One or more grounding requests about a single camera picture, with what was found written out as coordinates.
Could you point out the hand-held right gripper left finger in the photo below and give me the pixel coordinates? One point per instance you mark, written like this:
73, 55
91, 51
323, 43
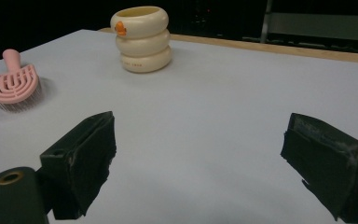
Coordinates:
80, 161

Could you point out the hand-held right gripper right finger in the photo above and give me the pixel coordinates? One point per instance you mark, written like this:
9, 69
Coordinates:
332, 161

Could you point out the pink hairbrush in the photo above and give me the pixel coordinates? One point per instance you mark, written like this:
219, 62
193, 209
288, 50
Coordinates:
11, 59

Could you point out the cream ringed cup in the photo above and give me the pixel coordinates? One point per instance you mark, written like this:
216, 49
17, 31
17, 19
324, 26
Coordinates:
143, 46

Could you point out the white table mat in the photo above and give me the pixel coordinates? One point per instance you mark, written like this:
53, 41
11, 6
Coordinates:
214, 109

